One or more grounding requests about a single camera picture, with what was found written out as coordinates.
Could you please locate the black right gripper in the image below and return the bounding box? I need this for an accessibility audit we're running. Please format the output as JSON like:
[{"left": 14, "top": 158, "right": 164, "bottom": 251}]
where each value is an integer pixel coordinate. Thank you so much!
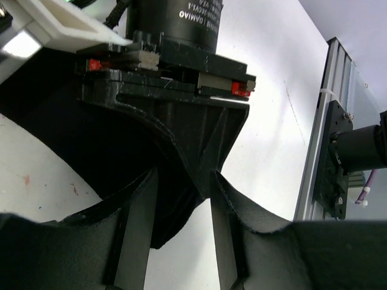
[{"left": 75, "top": 30, "right": 256, "bottom": 199}]

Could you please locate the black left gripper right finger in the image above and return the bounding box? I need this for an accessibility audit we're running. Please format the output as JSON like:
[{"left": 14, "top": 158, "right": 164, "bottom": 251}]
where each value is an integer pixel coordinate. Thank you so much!
[{"left": 210, "top": 169, "right": 293, "bottom": 290}]

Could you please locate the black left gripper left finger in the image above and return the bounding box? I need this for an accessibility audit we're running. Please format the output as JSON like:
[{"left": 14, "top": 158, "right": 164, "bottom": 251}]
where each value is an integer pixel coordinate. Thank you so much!
[{"left": 39, "top": 169, "right": 158, "bottom": 289}]

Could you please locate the black sock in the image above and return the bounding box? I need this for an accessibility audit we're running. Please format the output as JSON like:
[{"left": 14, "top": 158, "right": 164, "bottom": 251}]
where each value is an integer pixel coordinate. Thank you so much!
[{"left": 1, "top": 49, "right": 203, "bottom": 249}]

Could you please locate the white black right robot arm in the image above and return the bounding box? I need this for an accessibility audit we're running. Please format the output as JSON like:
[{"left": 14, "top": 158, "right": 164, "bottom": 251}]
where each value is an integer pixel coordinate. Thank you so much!
[{"left": 77, "top": 1, "right": 256, "bottom": 199}]

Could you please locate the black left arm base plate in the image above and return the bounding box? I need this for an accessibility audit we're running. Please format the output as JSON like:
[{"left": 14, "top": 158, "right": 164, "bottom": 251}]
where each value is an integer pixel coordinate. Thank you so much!
[{"left": 313, "top": 100, "right": 353, "bottom": 220}]

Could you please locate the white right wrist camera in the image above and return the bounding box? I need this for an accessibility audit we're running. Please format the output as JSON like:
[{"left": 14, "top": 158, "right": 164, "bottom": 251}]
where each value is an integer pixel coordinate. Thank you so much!
[{"left": 1, "top": 1, "right": 132, "bottom": 82}]

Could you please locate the aluminium frame rail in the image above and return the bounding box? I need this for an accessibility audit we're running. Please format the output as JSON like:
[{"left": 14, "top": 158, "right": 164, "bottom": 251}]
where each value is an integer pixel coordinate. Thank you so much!
[{"left": 292, "top": 36, "right": 387, "bottom": 223}]

